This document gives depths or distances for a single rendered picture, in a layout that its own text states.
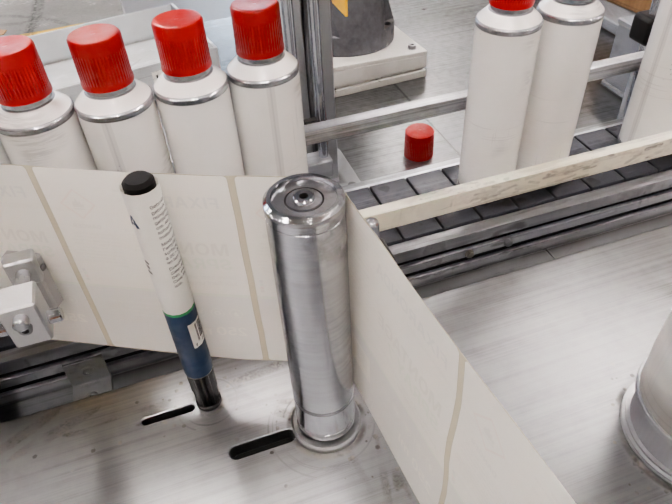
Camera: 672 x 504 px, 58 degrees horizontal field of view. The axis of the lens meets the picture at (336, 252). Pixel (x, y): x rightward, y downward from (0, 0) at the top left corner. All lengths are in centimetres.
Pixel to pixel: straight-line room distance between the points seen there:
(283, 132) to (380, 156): 29
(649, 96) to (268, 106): 37
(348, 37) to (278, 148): 41
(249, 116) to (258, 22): 7
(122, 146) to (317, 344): 20
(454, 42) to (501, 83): 49
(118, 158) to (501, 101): 30
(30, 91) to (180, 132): 9
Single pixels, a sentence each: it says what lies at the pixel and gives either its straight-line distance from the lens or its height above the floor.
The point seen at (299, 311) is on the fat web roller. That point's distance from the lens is 30.
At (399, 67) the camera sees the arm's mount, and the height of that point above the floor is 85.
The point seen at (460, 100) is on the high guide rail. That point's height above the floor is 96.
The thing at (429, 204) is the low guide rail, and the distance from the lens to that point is 52.
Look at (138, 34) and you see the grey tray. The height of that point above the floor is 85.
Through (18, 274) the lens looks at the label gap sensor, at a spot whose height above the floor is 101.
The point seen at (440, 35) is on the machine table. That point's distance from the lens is 103.
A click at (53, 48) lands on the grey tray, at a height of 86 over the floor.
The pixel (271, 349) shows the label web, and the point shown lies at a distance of 39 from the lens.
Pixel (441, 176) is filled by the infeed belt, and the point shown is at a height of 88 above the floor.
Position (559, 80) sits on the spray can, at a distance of 55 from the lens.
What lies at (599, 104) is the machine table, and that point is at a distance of 87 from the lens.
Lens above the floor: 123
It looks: 43 degrees down
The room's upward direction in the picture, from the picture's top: 4 degrees counter-clockwise
